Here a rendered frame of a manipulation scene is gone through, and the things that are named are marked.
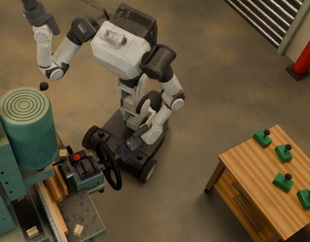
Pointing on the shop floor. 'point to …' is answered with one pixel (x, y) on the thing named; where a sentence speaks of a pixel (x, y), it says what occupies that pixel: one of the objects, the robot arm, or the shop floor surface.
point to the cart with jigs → (268, 185)
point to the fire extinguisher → (304, 61)
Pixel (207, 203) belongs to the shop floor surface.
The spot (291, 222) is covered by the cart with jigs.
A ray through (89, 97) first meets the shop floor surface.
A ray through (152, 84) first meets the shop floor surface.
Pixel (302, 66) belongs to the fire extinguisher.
